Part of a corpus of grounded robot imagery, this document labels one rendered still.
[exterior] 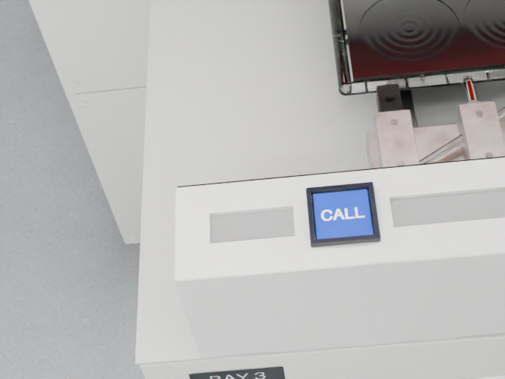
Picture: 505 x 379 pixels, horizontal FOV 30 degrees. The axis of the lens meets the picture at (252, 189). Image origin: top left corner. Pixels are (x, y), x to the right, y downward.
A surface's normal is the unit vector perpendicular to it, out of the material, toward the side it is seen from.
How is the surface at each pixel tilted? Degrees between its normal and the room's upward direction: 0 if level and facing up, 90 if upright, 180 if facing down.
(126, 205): 90
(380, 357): 90
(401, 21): 0
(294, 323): 90
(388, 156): 0
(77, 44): 90
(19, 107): 0
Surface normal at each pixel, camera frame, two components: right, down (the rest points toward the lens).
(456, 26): -0.11, -0.58
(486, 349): 0.04, 0.80
